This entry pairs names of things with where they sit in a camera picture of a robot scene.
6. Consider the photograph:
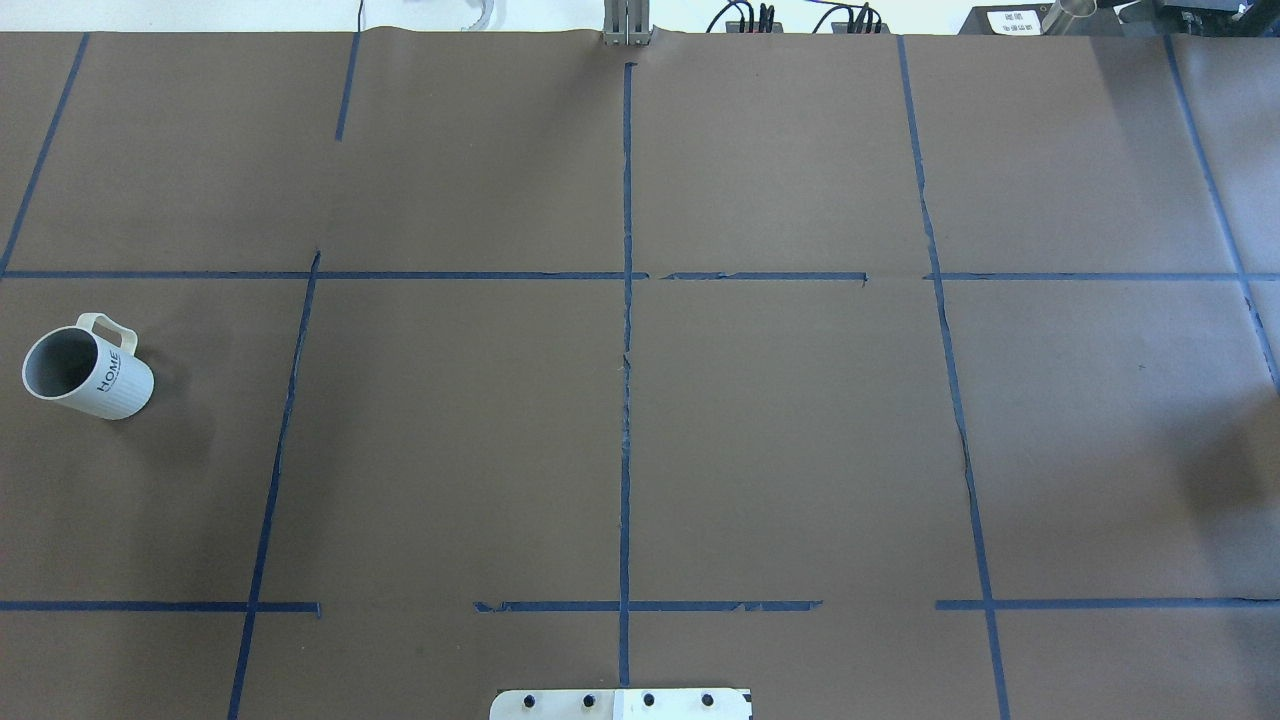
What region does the white ribbed HOME mug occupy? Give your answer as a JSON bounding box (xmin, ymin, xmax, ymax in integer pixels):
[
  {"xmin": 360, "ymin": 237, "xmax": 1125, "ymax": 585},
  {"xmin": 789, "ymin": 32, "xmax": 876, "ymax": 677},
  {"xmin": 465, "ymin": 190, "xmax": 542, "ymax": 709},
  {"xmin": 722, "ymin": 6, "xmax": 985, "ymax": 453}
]
[{"xmin": 20, "ymin": 313, "xmax": 155, "ymax": 421}]

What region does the metal cup on desk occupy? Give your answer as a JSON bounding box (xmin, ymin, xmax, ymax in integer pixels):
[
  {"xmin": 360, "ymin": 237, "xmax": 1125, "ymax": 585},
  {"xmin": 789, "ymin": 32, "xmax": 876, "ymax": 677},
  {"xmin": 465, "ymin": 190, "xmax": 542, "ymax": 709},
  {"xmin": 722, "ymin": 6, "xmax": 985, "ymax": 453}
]
[{"xmin": 1041, "ymin": 0, "xmax": 1100, "ymax": 36}]

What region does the black power strip left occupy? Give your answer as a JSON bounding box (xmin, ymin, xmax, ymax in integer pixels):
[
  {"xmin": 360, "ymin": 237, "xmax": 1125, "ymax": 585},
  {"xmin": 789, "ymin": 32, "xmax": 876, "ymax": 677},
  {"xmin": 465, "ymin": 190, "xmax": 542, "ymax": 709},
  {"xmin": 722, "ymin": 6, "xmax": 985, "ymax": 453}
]
[{"xmin": 705, "ymin": 1, "xmax": 783, "ymax": 35}]

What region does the grey aluminium post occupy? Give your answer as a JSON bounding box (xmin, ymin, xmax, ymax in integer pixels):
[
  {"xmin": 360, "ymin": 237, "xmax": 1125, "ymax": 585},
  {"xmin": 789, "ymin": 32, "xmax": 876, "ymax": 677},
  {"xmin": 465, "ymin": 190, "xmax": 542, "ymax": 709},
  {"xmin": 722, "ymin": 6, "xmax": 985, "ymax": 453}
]
[{"xmin": 602, "ymin": 0, "xmax": 653, "ymax": 47}]

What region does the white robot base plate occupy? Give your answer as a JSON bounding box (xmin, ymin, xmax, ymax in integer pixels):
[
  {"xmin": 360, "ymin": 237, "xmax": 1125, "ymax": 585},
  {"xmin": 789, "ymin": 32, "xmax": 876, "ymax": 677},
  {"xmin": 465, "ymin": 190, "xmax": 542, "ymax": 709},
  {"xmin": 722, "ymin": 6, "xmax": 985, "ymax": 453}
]
[{"xmin": 489, "ymin": 687, "xmax": 754, "ymax": 719}]

